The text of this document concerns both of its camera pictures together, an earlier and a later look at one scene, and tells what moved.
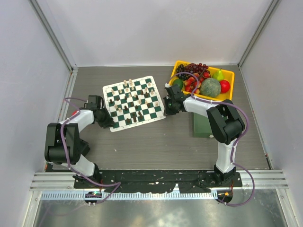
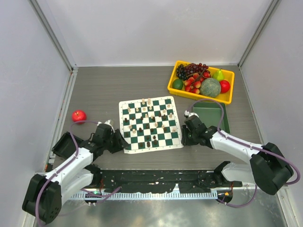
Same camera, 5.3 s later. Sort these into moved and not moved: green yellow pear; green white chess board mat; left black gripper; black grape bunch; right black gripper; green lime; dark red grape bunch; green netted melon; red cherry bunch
Moved: green white chess board mat; right black gripper; left black gripper
Not moved: green netted melon; dark red grape bunch; red cherry bunch; green yellow pear; black grape bunch; green lime
